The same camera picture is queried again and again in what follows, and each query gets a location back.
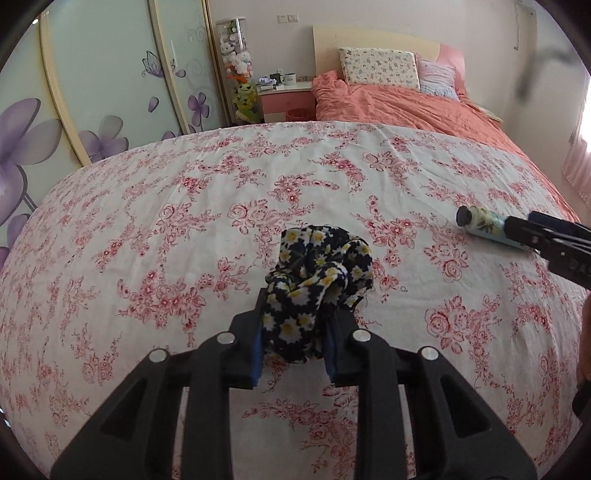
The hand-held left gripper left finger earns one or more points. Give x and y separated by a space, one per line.
257 353

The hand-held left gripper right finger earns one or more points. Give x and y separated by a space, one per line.
330 357

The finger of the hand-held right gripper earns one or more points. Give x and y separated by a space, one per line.
531 233
551 220

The floral hand cream tube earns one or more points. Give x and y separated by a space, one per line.
482 221

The black daisy print scrunchie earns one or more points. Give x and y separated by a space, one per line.
314 277

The pink curtain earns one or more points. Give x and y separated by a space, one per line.
579 161

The pink floral tablecloth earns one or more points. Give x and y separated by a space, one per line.
184 230

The pink striped pillow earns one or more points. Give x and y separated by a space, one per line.
436 78

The bed with coral cover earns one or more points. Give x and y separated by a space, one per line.
392 106

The white floral pillow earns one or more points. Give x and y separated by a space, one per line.
378 67

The green plush toy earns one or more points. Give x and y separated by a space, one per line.
244 99

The pink nightstand with mugs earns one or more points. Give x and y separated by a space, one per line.
286 99

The dark mug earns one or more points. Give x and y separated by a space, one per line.
276 79

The white mug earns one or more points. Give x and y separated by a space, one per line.
290 80

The glass display tube with plush toys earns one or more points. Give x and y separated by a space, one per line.
234 50

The wardrobe with purple flower doors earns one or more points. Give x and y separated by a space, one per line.
92 83

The white wall pipe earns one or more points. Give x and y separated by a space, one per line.
517 23

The wall outlet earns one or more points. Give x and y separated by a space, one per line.
288 18

